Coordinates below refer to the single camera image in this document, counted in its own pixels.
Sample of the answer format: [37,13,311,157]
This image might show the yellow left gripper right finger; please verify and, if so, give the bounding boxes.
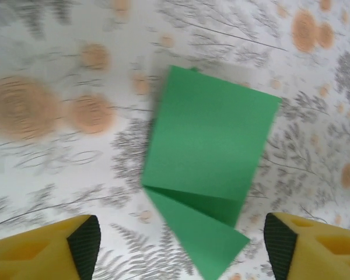
[264,212,350,280]

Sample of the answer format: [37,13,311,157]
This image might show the floral printed tablecloth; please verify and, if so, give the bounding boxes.
[0,0,350,280]

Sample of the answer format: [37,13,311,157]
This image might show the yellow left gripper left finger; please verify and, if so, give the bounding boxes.
[0,214,102,280]

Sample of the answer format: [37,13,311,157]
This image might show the green square paper sheet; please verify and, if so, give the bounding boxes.
[140,64,283,280]

